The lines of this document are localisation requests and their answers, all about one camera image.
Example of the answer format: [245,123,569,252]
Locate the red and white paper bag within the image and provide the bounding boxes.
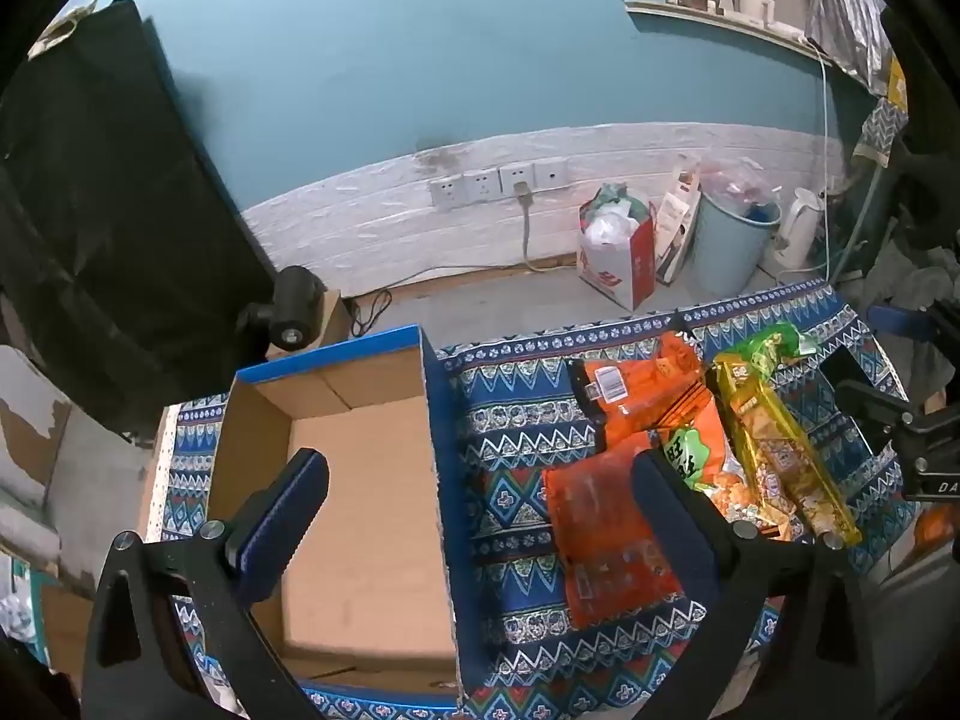
[577,183,660,313]

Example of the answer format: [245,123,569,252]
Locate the small brown cardboard box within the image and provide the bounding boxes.
[319,289,362,350]

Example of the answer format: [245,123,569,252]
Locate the black camera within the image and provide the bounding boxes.
[237,265,326,352]

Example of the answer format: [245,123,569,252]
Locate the black backdrop cloth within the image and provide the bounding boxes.
[0,0,280,437]

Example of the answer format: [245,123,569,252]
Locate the orange translucent packet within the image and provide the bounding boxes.
[543,431,707,629]

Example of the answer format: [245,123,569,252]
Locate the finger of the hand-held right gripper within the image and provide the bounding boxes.
[868,302,940,343]
[834,380,920,430]

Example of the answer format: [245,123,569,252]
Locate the zigzag patterned cloth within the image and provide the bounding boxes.
[853,96,910,168]

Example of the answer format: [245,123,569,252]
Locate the wall shelf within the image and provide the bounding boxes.
[624,0,835,62]

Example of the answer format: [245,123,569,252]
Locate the grey plug with cable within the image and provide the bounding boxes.
[511,181,557,273]

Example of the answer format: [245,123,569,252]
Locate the green crinkled snack packet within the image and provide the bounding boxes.
[739,321,820,372]

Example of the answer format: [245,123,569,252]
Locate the blue cardboard box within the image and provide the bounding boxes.
[206,324,466,713]

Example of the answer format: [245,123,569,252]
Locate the black cable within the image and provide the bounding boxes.
[343,287,393,337]

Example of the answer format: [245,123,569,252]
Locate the white hanging cable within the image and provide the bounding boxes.
[816,45,836,280]

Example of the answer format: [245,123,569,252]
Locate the white packaging box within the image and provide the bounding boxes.
[655,157,703,287]

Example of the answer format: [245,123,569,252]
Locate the green and orange snack packet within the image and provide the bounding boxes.
[656,397,788,541]

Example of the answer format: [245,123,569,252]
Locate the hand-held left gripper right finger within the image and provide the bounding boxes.
[630,450,893,720]

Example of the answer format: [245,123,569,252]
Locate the silver foil sheet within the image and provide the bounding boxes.
[805,0,895,95]

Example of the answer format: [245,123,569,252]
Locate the long gold snack packet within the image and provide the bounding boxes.
[709,349,862,550]

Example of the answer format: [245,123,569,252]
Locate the person's grey clothing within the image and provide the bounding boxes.
[861,236,960,312]

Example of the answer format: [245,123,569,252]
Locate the white electric kettle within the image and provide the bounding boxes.
[771,187,827,272]

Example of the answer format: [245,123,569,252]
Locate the orange snack packet black ends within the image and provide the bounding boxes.
[568,330,713,455]

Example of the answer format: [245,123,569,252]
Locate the pale blue waste bin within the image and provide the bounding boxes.
[688,184,782,298]

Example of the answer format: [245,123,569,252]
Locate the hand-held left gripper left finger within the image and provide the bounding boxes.
[81,448,331,720]

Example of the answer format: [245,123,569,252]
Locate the blue patterned blanket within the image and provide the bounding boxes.
[146,279,922,720]

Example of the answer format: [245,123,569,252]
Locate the plastic waste in bin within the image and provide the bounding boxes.
[701,157,782,224]

